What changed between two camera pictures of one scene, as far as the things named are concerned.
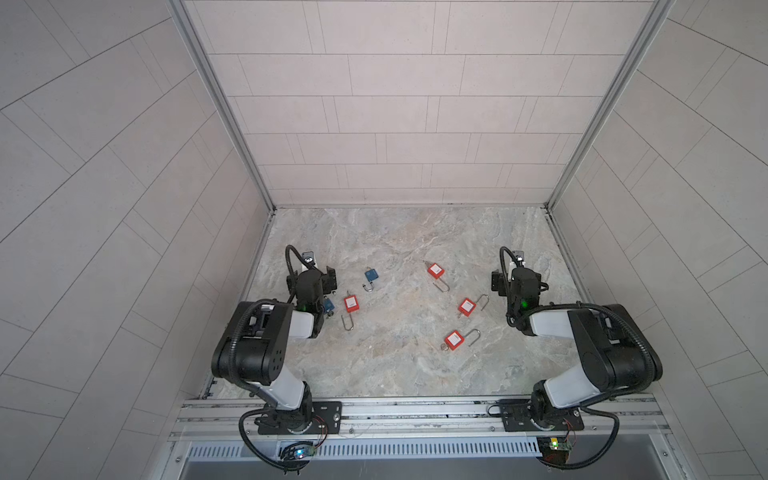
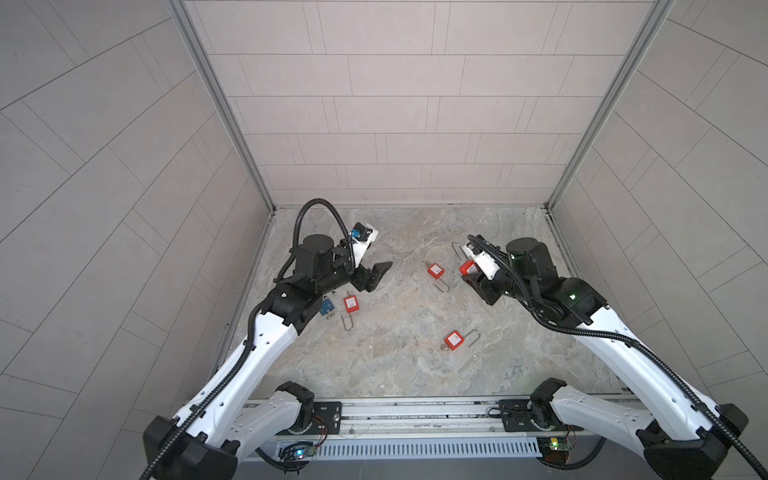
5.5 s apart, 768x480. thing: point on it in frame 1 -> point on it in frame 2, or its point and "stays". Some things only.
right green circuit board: (554, 449) stays
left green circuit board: (298, 451) stays
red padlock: (467, 306) -> (463, 268)
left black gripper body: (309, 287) -> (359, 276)
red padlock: (455, 339) stays
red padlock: (437, 271) stays
